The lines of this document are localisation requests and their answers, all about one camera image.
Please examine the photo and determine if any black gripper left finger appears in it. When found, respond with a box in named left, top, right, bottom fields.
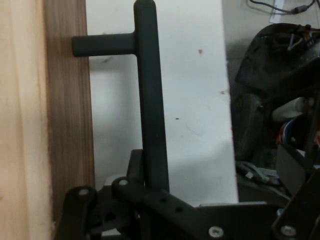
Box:
left=55, top=149, right=146, bottom=240

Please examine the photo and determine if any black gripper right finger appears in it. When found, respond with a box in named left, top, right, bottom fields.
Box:
left=142, top=169, right=320, bottom=240

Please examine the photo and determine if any black metal drawer handle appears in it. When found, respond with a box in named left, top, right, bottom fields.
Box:
left=71, top=0, right=171, bottom=195

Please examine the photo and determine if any brown wooden drawer cabinet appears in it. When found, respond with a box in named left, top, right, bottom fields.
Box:
left=42, top=0, right=97, bottom=224

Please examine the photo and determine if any black machine with coloured wires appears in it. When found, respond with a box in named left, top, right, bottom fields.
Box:
left=229, top=22, right=320, bottom=202

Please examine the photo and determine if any grey cable with plug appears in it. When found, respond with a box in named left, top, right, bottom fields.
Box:
left=246, top=0, right=317, bottom=17

